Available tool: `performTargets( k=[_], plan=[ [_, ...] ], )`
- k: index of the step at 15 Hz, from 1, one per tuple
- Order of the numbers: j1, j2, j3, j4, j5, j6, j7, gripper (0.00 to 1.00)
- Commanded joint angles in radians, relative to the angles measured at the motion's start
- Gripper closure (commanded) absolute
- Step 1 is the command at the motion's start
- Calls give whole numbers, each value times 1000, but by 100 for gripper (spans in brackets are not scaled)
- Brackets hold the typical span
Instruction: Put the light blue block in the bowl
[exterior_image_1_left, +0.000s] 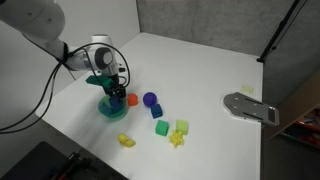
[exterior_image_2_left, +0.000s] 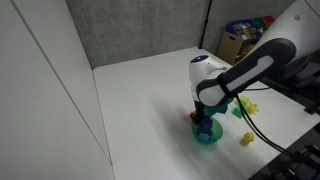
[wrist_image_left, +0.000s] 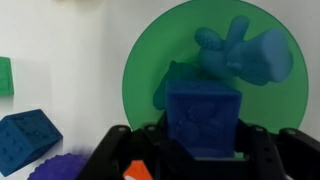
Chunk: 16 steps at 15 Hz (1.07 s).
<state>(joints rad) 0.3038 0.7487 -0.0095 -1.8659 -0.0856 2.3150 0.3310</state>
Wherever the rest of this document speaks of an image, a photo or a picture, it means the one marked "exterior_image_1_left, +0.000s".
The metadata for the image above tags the light green toy cube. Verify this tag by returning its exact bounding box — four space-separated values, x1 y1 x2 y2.
175 119 190 136

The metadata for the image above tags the purple toy ball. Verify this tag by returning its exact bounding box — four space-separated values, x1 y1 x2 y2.
142 91 158 108

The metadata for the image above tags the gray metal mounting plate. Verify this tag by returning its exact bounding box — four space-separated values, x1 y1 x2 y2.
222 91 281 127

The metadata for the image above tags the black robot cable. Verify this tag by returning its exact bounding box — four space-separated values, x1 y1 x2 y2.
64 41 130 88
0 59 68 135

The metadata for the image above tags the dark blue toy cube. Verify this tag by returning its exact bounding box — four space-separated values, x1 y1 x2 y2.
150 103 164 120

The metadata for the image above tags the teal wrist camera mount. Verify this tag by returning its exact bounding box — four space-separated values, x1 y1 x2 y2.
85 75 114 87

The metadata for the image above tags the light blue toy block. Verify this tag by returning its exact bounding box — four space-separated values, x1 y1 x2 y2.
100 102 111 115

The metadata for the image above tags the black equipment beside table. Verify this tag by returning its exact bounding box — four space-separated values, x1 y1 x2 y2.
0 140 129 180

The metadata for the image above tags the black vertical pole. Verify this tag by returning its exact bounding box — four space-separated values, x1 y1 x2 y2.
256 0 302 64

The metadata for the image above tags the wooden toy storage shelf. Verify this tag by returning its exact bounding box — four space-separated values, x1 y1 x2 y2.
266 69 320 150

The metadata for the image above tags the green translucent plastic bowl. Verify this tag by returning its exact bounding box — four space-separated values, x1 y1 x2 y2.
97 94 129 121

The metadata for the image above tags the yellow spiky star toy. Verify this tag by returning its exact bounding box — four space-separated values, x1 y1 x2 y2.
168 130 186 149

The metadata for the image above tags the orange toy block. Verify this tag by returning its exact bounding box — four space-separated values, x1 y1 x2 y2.
126 93 140 107

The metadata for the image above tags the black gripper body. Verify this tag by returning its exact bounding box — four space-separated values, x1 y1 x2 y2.
102 74 128 97

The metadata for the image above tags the yellow sticky note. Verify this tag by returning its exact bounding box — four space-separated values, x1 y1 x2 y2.
240 84 256 95

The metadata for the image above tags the yellow toy duck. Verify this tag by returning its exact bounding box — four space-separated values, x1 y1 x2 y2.
117 133 137 148

